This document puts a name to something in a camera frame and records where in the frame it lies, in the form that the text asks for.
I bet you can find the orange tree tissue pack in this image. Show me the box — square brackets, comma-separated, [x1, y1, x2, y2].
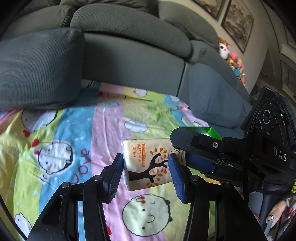
[121, 138, 186, 191]

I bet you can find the right hand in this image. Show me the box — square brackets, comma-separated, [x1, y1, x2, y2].
[266, 200, 290, 240]

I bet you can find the green cardboard box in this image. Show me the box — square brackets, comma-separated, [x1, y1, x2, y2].
[185, 126, 222, 140]

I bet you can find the colourful cartoon bed sheet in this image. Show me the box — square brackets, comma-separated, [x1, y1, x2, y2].
[1, 80, 211, 240]

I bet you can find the plush toy pile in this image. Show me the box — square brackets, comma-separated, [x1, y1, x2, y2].
[218, 37, 245, 85]

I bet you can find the grey sofa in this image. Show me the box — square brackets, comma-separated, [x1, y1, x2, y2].
[1, 1, 251, 138]

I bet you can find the framed landscape painting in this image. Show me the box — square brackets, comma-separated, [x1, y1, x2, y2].
[221, 0, 254, 53]

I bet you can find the grey throw pillow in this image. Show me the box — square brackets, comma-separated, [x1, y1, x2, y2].
[1, 28, 85, 110]

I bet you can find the yellow black striped handle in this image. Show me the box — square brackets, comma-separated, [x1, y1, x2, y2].
[291, 179, 296, 193]

